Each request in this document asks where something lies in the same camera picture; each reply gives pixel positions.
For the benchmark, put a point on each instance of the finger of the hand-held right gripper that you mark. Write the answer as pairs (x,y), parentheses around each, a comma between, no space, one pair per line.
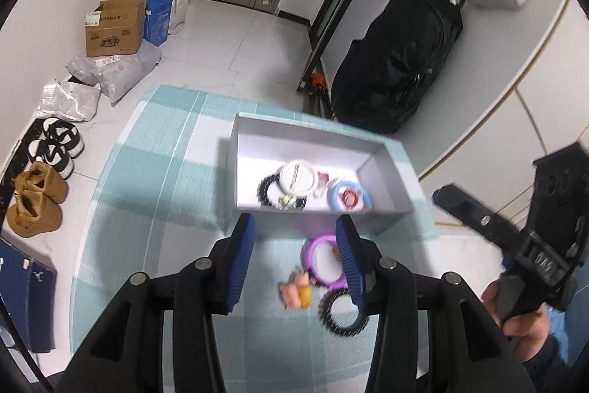
(474,213)

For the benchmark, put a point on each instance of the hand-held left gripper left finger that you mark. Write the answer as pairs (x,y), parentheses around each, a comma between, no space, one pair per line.
(239,259)

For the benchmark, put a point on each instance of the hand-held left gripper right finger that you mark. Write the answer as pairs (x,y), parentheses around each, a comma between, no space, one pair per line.
(349,259)

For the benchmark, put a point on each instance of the small pale charm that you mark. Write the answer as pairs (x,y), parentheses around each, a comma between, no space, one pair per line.
(285,201)

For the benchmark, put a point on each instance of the grey cardboard box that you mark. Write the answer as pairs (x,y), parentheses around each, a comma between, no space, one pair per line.
(391,172)

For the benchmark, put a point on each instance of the white round case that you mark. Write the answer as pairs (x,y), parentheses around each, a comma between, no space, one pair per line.
(299,177)

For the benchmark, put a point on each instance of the person's right forearm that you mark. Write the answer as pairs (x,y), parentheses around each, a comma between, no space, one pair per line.
(557,360)

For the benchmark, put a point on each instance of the person's right hand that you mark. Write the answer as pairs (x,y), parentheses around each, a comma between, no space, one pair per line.
(522,326)

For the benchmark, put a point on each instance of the small pink and yellow charm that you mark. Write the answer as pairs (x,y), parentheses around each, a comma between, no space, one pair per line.
(294,289)

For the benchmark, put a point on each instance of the teal checkered tablecloth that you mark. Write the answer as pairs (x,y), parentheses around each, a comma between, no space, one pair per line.
(161,199)

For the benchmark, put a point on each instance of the white cabinet gold trim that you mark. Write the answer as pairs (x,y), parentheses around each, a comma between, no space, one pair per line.
(529,75)

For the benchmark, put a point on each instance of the black backpack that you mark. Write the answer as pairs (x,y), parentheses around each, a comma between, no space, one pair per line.
(395,66)

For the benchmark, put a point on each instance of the small orange object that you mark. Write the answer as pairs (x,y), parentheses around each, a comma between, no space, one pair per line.
(317,83)

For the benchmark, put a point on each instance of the dark blue box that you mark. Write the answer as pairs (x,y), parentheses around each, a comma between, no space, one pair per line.
(41,310)
(14,287)

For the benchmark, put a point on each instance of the brown suede boot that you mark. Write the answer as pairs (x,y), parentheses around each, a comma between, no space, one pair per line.
(32,213)
(43,181)

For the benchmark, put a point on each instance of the black white sneaker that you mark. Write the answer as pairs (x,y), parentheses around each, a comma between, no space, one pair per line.
(64,135)
(50,156)

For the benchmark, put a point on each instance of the grey plastic parcel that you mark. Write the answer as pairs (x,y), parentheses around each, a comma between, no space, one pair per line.
(69,100)
(119,70)

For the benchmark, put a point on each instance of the black ribbed mat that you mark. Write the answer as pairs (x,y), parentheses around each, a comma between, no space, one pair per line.
(16,163)

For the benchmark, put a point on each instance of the blue cardboard box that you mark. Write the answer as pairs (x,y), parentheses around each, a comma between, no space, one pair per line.
(158,20)

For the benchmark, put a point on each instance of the white plastic bag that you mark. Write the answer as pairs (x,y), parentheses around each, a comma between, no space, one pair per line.
(179,11)

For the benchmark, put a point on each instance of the brown cardboard box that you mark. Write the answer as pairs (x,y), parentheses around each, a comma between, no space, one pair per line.
(115,29)

